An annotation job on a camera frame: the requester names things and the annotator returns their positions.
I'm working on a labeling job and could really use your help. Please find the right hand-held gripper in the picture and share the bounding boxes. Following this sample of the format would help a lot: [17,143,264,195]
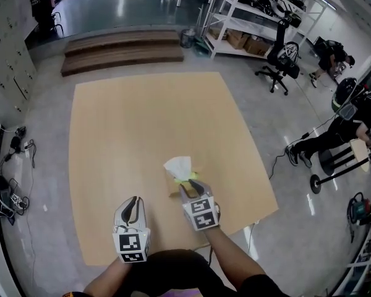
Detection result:
[178,178,221,232]

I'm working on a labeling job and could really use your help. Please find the cardboard box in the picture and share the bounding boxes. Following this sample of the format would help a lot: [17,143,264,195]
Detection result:
[227,29,251,50]
[243,35,273,57]

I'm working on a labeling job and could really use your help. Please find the tan tissue box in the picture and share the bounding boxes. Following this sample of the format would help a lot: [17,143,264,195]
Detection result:
[165,165,210,199]

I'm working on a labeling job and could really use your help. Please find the brown wooden steps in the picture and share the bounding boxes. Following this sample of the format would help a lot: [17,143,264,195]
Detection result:
[61,29,186,77]

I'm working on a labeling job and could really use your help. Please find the black and white backpack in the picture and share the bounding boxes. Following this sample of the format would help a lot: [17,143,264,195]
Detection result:
[277,41,301,65]

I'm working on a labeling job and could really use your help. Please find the black power cable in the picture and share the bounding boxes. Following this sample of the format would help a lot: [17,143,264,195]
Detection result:
[267,118,338,181]

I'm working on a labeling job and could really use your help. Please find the grey metal locker cabinet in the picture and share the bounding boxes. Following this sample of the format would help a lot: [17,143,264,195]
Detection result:
[0,0,38,120]

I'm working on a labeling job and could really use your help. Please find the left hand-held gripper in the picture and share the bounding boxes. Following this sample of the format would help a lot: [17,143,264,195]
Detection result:
[112,196,151,264]

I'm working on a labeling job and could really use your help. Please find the person's black clothing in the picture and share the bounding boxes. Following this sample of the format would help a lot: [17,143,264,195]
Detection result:
[61,248,293,297]

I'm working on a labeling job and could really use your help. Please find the bundle of black cables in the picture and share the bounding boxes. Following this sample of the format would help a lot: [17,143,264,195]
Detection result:
[1,125,37,170]

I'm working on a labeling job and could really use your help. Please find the person's left forearm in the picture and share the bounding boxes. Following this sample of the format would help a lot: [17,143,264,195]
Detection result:
[82,254,134,297]

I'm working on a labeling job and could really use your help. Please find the black office chair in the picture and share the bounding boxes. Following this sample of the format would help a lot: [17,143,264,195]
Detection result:
[254,19,301,97]

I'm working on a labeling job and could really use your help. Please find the white metal shelf rack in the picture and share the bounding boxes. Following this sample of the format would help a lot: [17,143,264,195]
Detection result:
[200,0,328,61]

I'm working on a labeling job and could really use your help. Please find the person's right forearm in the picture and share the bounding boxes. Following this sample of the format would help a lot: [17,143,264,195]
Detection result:
[202,226,268,294]

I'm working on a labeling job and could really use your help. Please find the black mesh trash bin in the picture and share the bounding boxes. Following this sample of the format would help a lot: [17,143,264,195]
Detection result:
[179,28,196,50]

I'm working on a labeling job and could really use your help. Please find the green and black vacuum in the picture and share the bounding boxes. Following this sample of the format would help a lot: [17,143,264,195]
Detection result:
[347,191,371,244]

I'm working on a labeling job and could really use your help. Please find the round table with black stand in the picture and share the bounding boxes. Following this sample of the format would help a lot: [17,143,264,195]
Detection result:
[309,137,371,195]

